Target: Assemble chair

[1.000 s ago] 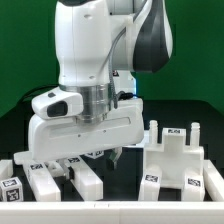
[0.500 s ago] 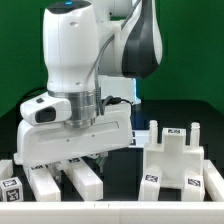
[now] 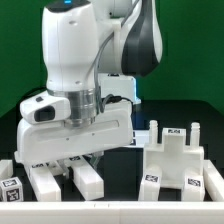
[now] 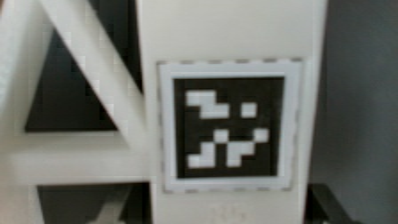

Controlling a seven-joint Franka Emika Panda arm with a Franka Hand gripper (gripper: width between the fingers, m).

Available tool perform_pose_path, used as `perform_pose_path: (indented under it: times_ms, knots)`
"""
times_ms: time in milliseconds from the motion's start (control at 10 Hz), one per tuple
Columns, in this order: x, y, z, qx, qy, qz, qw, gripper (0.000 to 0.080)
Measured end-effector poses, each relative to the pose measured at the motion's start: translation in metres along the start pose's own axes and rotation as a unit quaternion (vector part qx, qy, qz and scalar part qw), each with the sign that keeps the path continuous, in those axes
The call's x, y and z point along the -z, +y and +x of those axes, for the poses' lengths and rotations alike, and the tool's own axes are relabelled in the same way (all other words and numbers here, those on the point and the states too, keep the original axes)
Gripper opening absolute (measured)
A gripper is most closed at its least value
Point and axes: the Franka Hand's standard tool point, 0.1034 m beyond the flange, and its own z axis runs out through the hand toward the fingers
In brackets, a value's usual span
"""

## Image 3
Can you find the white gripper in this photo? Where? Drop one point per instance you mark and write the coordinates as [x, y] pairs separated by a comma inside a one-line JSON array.
[[46, 142]]

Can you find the white chair back frame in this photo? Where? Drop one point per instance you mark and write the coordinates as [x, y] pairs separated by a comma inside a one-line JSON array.
[[85, 178]]

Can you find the white tagged cube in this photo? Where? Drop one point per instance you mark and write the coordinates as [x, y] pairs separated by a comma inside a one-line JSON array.
[[11, 190]]

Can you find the white chair seat part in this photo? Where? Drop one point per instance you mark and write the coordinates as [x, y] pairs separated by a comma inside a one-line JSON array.
[[172, 155]]

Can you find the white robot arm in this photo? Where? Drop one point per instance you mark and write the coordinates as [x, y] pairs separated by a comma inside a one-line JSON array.
[[80, 40]]

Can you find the white marker sheet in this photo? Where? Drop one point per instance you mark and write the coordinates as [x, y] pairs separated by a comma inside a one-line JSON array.
[[140, 138]]

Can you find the white front rail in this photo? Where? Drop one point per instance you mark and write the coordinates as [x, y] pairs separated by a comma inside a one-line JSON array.
[[112, 213]]

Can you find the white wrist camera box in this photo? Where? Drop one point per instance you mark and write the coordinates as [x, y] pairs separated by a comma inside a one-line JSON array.
[[45, 108]]

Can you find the white right corner bracket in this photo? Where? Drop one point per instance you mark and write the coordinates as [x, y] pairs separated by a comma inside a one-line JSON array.
[[214, 182]]

